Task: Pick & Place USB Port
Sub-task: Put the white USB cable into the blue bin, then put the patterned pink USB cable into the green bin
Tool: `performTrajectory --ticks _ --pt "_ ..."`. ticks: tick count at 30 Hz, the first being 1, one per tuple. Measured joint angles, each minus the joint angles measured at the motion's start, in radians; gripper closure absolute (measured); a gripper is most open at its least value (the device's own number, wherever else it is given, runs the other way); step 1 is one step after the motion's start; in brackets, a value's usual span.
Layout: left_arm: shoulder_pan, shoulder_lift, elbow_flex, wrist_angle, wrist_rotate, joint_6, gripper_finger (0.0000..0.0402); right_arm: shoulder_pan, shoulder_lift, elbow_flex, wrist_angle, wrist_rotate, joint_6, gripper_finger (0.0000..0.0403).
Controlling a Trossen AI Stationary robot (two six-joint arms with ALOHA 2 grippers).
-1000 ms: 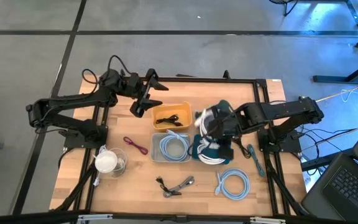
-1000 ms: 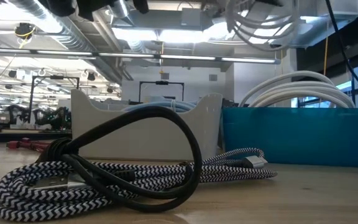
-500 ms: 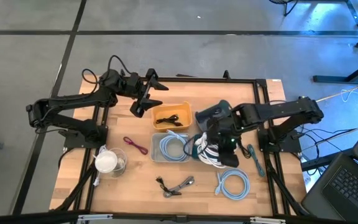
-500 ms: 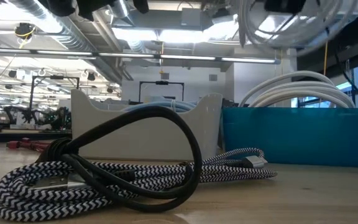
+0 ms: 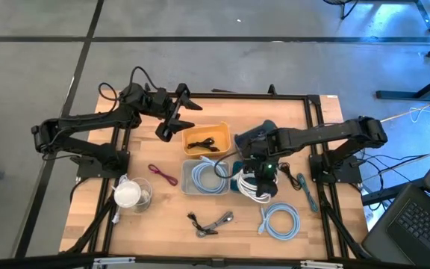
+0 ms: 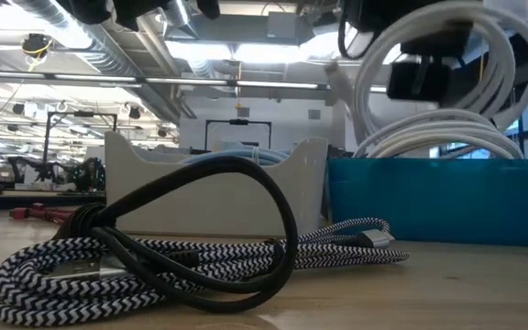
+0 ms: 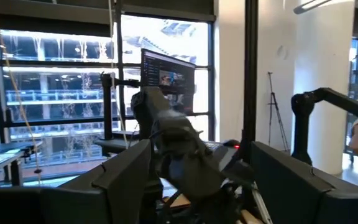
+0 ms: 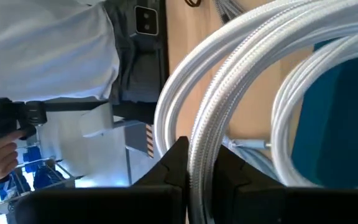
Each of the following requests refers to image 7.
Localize long yellow hanging cord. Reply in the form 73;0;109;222
0;0;42;184

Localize black monitor stand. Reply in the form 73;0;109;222
99;73;141;156

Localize black computer mouse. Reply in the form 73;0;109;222
224;139;241;149

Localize black window frame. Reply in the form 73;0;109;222
0;11;216;187

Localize white hanging cord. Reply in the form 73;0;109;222
108;0;129;149

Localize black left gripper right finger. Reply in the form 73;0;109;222
250;142;334;224

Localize lit computer monitor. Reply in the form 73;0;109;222
140;48;196;114

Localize black vertical frame post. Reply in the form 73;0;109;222
242;0;259;162

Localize black tripod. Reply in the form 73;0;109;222
267;71;291;153

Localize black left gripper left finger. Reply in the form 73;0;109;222
91;139;152;224

